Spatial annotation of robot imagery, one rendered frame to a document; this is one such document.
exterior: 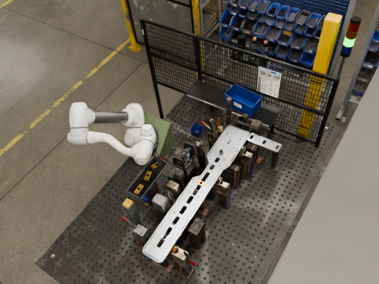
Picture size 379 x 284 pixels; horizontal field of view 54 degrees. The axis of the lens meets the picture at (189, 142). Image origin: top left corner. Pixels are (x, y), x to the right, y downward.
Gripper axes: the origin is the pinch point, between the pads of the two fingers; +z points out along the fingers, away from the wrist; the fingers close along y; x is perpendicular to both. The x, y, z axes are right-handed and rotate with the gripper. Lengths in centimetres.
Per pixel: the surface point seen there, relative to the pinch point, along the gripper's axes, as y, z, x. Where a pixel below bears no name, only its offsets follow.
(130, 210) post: 20.6, 10.2, -35.6
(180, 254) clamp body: 69, 15, -23
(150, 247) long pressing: 50, 21, -37
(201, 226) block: 58, 19, 2
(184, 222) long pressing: 47, 21, -6
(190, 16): -186, 31, 153
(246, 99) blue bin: -23, 18, 109
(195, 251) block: 60, 51, -7
